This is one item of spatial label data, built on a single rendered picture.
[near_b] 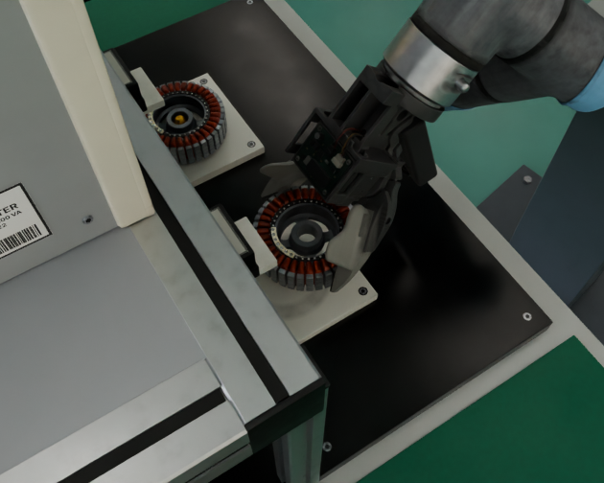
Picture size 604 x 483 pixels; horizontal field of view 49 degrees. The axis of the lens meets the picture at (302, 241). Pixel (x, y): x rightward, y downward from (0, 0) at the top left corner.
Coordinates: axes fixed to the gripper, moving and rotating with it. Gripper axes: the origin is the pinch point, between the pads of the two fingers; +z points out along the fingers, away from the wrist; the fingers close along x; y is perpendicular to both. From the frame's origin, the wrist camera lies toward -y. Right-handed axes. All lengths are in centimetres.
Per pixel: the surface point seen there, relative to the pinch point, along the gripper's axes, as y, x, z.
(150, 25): -8.7, -47.9, 4.0
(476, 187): -111, -31, 14
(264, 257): 7.1, 1.8, 0.2
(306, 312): -1.5, 5.1, 5.8
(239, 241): 11.3, 1.3, -1.5
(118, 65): 11.2, -24.6, -1.5
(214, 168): -2.3, -17.2, 5.2
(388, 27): -124, -93, 3
